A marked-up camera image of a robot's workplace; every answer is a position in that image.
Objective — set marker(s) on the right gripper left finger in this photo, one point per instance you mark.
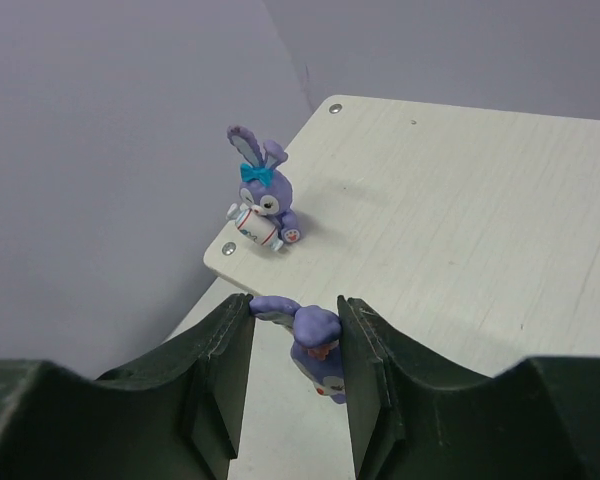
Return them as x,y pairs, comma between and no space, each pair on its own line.
176,412

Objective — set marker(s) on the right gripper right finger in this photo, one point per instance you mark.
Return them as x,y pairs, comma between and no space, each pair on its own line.
413,414

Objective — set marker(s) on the purple bunny sitting toy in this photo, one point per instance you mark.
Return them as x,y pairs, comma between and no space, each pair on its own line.
316,341

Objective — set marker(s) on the purple bunny blue bow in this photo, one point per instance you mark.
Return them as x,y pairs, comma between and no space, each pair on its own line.
264,213

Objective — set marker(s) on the white wooden two-tier shelf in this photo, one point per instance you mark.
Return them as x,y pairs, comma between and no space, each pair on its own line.
475,232

